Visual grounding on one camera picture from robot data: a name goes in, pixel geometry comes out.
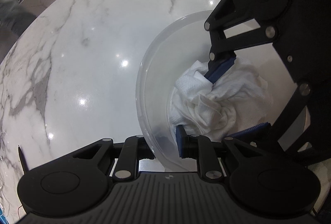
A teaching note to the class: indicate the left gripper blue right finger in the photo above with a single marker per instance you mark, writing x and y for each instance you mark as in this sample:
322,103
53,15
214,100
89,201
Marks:
206,153

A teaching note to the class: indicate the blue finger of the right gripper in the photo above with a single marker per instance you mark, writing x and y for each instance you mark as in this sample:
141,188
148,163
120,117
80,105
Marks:
230,13
260,138

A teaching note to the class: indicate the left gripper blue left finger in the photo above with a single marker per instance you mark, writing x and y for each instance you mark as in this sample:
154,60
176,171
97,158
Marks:
131,151

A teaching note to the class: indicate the clear plastic bowl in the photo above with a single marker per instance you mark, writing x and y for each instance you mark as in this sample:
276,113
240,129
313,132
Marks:
172,90

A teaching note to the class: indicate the white cloth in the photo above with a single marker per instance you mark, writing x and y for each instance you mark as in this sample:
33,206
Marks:
237,101

